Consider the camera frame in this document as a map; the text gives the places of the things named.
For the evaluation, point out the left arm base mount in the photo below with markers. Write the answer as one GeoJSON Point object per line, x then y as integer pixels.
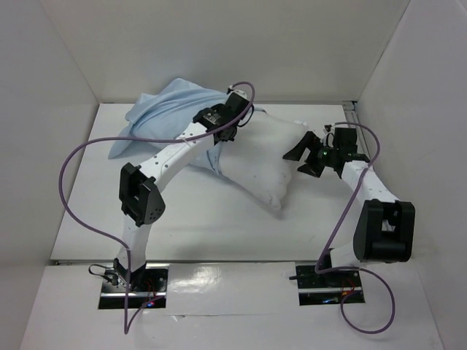
{"type": "Point", "coordinates": [151, 290]}

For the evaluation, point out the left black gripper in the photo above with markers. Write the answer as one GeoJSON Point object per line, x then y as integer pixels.
{"type": "Point", "coordinates": [217, 108]}

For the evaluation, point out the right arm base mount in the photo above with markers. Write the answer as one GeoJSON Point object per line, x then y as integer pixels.
{"type": "Point", "coordinates": [327, 289]}

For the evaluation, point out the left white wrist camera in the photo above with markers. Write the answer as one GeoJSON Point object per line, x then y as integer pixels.
{"type": "Point", "coordinates": [239, 91]}

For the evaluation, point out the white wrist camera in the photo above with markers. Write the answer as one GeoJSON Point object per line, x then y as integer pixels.
{"type": "Point", "coordinates": [327, 140]}
{"type": "Point", "coordinates": [239, 91]}

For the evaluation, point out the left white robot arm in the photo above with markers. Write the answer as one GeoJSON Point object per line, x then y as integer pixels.
{"type": "Point", "coordinates": [141, 186]}

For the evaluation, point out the light blue pillowcase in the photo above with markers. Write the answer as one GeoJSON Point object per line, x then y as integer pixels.
{"type": "Point", "coordinates": [167, 114]}

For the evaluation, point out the white pillow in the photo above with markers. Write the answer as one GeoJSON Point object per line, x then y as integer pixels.
{"type": "Point", "coordinates": [253, 160]}

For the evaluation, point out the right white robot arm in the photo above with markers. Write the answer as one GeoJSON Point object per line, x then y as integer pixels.
{"type": "Point", "coordinates": [385, 229]}

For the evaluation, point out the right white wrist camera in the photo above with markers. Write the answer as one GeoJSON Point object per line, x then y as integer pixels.
{"type": "Point", "coordinates": [327, 140]}

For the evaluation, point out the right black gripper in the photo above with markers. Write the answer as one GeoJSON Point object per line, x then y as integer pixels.
{"type": "Point", "coordinates": [317, 156]}

